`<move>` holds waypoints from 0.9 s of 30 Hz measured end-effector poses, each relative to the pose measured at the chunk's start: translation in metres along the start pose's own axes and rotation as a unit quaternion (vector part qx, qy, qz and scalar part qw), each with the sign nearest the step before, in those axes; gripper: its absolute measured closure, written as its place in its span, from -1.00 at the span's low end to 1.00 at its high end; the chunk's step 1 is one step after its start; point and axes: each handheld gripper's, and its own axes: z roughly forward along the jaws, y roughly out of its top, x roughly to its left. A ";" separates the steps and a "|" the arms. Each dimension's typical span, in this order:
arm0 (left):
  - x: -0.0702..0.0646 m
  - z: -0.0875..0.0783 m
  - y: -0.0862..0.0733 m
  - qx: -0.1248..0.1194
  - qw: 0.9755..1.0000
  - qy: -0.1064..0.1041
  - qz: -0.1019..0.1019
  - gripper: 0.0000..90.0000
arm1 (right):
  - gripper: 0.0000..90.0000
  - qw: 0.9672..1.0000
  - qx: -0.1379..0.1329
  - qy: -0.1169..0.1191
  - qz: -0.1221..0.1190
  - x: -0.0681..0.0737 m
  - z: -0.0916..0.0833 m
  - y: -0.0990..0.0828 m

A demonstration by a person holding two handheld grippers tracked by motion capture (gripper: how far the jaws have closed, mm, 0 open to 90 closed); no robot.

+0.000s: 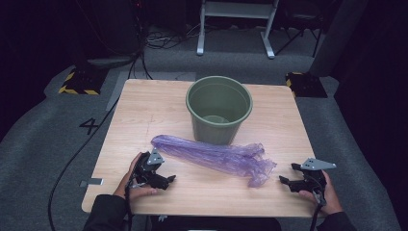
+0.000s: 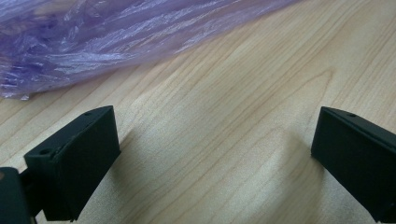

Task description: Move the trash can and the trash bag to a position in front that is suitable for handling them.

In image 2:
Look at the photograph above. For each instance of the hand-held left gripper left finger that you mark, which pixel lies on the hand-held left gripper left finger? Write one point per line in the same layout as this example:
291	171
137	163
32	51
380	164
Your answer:
81	161

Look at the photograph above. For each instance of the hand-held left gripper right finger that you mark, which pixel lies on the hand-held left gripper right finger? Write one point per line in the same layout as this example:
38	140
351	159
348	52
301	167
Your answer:
358	158

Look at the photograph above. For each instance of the purple plastic bag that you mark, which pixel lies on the purple plastic bag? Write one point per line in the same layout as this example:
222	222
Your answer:
93	46

